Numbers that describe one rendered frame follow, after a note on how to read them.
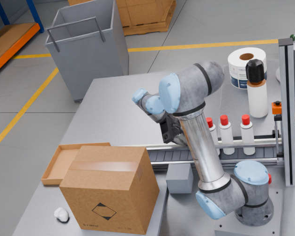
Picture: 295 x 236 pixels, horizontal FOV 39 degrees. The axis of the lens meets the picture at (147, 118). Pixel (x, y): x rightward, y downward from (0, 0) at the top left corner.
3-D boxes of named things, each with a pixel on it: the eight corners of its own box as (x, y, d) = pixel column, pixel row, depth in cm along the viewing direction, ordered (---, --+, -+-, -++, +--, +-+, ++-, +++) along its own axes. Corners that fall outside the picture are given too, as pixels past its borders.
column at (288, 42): (296, 178, 175) (292, 37, 136) (297, 186, 171) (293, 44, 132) (284, 178, 176) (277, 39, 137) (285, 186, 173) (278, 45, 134)
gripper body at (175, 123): (185, 121, 192) (167, 104, 187) (182, 133, 185) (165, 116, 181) (172, 129, 196) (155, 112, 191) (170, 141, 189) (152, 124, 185)
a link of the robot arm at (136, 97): (133, 100, 175) (127, 98, 183) (151, 117, 179) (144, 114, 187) (145, 87, 176) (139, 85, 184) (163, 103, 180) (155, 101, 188)
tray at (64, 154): (111, 147, 220) (109, 142, 218) (97, 183, 201) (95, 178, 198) (61, 150, 229) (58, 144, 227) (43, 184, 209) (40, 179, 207)
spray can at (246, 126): (255, 147, 188) (251, 112, 176) (255, 155, 184) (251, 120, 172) (243, 148, 189) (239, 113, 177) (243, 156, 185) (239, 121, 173)
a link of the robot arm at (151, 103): (170, 90, 168) (160, 87, 179) (146, 100, 165) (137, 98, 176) (176, 107, 171) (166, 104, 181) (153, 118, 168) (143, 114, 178)
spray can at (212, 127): (220, 149, 192) (214, 115, 180) (219, 157, 188) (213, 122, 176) (209, 150, 194) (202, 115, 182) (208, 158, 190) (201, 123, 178)
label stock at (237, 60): (274, 80, 225) (273, 57, 217) (241, 93, 223) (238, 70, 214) (255, 65, 241) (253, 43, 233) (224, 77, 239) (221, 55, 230)
